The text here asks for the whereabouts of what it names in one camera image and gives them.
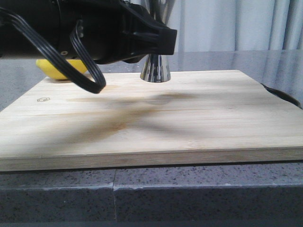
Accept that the black left ribbon cable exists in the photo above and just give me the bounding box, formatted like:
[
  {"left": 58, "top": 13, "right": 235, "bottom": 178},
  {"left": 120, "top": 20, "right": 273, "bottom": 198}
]
[{"left": 0, "top": 7, "right": 107, "bottom": 94}]

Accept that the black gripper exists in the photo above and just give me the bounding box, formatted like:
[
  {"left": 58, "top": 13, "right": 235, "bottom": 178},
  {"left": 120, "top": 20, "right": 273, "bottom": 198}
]
[{"left": 56, "top": 0, "right": 177, "bottom": 64}]

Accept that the light wooden cutting board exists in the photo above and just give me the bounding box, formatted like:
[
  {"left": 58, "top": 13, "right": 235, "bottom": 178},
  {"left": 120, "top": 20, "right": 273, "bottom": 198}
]
[{"left": 0, "top": 70, "right": 303, "bottom": 171}]

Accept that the grey curtain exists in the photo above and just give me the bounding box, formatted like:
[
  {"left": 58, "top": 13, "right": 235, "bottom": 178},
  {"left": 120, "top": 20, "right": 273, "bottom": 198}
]
[{"left": 168, "top": 0, "right": 303, "bottom": 52}]

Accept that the steel double jigger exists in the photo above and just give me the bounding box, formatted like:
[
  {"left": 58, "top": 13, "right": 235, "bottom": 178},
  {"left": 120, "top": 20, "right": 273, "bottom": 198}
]
[{"left": 140, "top": 0, "right": 175, "bottom": 83}]

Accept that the yellow lemon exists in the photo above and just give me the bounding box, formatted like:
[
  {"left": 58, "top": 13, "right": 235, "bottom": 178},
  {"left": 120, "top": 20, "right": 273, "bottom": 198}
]
[{"left": 36, "top": 59, "right": 89, "bottom": 80}]

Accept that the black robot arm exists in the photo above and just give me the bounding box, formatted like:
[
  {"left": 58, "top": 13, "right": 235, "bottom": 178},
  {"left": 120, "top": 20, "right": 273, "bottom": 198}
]
[{"left": 0, "top": 0, "right": 177, "bottom": 64}]

